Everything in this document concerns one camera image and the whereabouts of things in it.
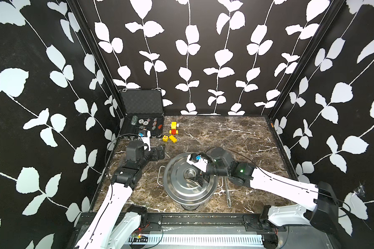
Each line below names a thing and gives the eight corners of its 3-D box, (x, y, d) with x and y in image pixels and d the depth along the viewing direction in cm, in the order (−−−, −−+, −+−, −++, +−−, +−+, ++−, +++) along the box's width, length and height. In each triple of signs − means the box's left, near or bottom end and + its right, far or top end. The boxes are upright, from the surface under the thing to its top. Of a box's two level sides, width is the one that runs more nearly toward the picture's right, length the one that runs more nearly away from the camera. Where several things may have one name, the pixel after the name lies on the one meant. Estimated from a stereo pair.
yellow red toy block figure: (170, 135, 110) (169, 131, 107) (171, 125, 116) (170, 121, 113) (178, 135, 111) (177, 131, 107) (178, 125, 116) (178, 121, 113)
